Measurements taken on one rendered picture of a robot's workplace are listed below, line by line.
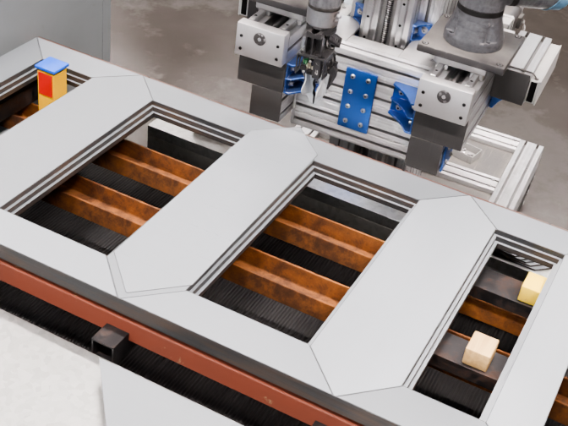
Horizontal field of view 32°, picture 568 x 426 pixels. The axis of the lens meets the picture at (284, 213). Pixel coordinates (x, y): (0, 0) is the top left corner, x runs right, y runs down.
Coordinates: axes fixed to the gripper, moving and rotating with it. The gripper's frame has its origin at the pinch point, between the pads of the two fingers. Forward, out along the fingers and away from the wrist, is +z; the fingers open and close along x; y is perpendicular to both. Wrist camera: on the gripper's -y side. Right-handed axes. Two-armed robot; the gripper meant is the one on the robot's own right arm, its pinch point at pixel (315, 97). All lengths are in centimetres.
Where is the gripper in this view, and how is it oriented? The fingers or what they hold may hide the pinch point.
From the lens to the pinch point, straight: 242.3
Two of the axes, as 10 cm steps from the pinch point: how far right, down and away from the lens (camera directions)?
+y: -3.9, 4.8, -7.8
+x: 9.1, 3.0, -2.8
